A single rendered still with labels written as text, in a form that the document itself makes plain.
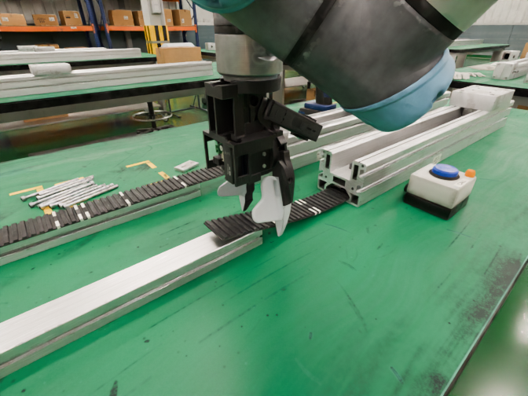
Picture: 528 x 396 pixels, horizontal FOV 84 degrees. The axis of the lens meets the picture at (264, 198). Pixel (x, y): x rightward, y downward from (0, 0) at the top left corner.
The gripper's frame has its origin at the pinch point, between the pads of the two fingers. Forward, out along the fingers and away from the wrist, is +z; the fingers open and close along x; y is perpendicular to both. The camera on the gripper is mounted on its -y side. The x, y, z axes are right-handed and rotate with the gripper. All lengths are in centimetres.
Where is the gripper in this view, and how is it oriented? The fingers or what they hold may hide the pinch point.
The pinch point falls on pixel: (264, 214)
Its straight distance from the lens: 45.3
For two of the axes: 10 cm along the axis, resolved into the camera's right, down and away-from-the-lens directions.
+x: 6.3, 3.9, -6.7
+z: 0.0, 8.7, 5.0
